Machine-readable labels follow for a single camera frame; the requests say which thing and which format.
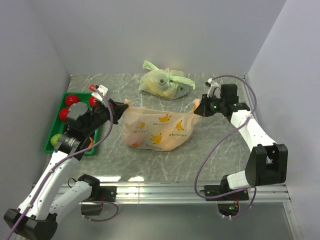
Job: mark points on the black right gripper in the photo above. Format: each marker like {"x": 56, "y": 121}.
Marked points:
{"x": 202, "y": 109}

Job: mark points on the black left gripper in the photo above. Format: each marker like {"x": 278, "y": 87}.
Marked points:
{"x": 117, "y": 109}

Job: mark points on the orange banana-print plastic bag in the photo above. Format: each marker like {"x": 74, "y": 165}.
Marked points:
{"x": 158, "y": 130}

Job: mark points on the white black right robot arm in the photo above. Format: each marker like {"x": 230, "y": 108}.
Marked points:
{"x": 268, "y": 160}

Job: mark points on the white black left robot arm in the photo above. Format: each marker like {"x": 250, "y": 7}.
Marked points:
{"x": 37, "y": 217}

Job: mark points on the red fake apple top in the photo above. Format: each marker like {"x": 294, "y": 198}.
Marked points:
{"x": 93, "y": 103}

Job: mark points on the red fake apple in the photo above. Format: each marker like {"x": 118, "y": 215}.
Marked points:
{"x": 93, "y": 103}
{"x": 63, "y": 114}
{"x": 71, "y": 99}

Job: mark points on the green tied plastic bag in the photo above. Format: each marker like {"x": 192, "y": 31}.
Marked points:
{"x": 165, "y": 83}

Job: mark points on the fake orange in tray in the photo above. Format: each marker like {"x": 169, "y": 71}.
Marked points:
{"x": 91, "y": 142}

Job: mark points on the red fake apple left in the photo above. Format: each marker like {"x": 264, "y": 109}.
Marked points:
{"x": 71, "y": 99}

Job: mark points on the red fake apple lower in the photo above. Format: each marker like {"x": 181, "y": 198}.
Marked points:
{"x": 63, "y": 114}

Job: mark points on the green fake apple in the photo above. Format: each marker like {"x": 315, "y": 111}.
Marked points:
{"x": 55, "y": 138}

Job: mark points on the green plastic fruit tray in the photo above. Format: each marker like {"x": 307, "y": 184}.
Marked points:
{"x": 53, "y": 130}

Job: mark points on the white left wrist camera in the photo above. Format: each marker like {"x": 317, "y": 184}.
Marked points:
{"x": 100, "y": 93}

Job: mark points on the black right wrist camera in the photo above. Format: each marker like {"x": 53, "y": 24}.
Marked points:
{"x": 229, "y": 92}

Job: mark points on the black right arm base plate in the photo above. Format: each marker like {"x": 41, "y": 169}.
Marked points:
{"x": 217, "y": 193}

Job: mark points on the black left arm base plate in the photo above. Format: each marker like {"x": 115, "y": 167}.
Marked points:
{"x": 103, "y": 193}

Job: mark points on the aluminium mounting rail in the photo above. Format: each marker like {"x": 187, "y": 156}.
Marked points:
{"x": 183, "y": 193}

